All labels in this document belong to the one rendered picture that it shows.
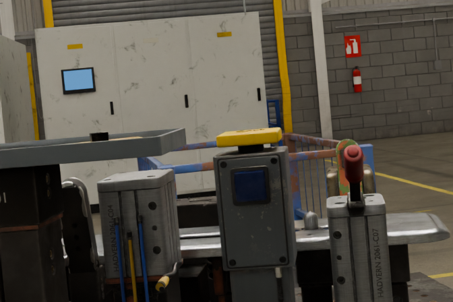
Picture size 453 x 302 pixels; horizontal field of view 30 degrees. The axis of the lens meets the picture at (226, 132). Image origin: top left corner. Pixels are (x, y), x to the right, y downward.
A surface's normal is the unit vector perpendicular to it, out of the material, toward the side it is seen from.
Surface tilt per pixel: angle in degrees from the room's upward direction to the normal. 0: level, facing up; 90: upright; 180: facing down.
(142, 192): 90
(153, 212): 90
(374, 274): 90
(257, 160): 90
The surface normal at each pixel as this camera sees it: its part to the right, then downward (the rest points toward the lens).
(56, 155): -0.12, 0.07
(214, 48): 0.17, 0.04
